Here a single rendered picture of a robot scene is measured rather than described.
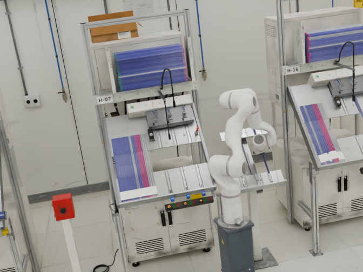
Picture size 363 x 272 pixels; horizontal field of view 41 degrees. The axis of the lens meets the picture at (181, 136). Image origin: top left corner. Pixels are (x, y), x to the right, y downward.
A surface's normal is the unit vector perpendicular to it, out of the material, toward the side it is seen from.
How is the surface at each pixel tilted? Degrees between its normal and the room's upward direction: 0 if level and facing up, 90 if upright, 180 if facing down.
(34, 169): 90
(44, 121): 90
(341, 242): 0
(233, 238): 90
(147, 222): 90
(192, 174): 43
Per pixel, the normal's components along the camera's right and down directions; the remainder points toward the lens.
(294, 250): -0.11, -0.94
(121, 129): 0.04, -0.49
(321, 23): 0.18, 0.29
